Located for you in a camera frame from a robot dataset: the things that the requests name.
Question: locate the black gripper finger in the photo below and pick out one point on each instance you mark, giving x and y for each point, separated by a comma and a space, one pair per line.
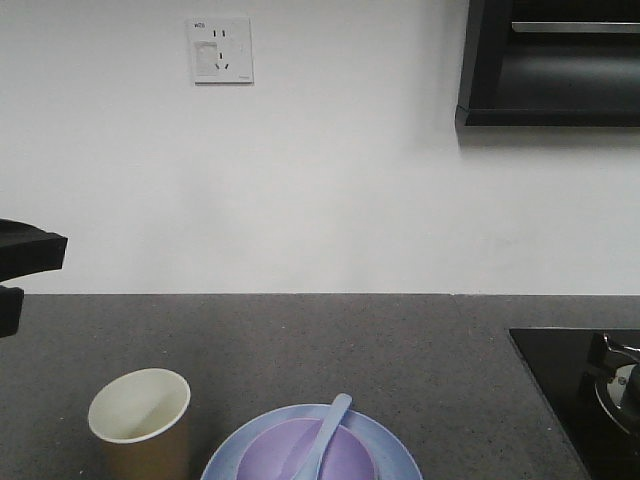
26, 250
11, 301

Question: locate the brown paper cup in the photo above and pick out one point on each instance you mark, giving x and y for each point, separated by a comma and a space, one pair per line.
140, 420

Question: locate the purple plastic bowl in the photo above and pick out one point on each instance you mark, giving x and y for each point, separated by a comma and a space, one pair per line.
279, 452

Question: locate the light blue spoon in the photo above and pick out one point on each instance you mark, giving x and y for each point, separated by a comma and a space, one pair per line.
311, 466

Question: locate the light blue plate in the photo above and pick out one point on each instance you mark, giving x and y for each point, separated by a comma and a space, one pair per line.
393, 460

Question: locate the black range hood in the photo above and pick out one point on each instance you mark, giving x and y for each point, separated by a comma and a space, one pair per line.
550, 64

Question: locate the black gas stove top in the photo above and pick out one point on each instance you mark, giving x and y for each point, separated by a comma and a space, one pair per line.
557, 359

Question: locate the stove burner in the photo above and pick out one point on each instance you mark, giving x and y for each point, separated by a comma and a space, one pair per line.
615, 372

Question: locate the white wall socket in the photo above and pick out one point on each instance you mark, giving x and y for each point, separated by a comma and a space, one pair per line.
220, 50

